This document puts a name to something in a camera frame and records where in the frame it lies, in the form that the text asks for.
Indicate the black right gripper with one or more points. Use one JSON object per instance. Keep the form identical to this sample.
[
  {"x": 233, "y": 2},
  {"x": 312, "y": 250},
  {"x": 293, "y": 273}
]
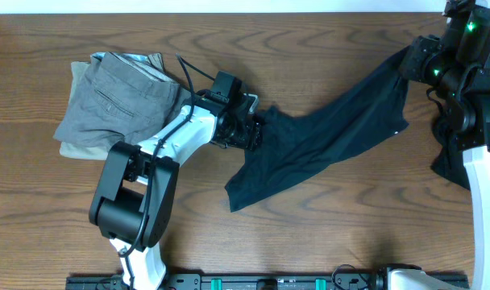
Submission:
[{"x": 421, "y": 49}]

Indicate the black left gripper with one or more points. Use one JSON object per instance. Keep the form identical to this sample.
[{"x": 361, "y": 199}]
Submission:
[{"x": 250, "y": 138}]

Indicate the black t-shirt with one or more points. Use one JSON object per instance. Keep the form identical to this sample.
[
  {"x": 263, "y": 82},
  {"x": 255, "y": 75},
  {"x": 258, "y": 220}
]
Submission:
[{"x": 294, "y": 149}]

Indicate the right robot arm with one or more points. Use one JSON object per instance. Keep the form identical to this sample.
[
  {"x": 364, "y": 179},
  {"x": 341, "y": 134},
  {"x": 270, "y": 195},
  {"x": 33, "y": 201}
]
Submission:
[{"x": 456, "y": 66}]

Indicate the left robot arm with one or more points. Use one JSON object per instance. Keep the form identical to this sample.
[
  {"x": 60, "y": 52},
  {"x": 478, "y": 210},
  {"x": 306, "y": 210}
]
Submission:
[{"x": 133, "y": 201}]

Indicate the black garment pile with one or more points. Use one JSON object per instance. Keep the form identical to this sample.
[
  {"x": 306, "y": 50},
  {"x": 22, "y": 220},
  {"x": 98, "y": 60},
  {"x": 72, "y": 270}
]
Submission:
[{"x": 449, "y": 163}]

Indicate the grey folded trousers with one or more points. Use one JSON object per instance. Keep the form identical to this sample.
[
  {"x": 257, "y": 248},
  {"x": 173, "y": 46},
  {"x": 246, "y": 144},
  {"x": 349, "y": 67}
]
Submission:
[{"x": 116, "y": 104}]

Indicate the beige folded garment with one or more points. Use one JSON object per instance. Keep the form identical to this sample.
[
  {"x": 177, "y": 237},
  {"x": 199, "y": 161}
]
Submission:
[{"x": 73, "y": 151}]

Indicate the black mounting rail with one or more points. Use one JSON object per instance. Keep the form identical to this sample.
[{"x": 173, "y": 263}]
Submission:
[{"x": 344, "y": 277}]

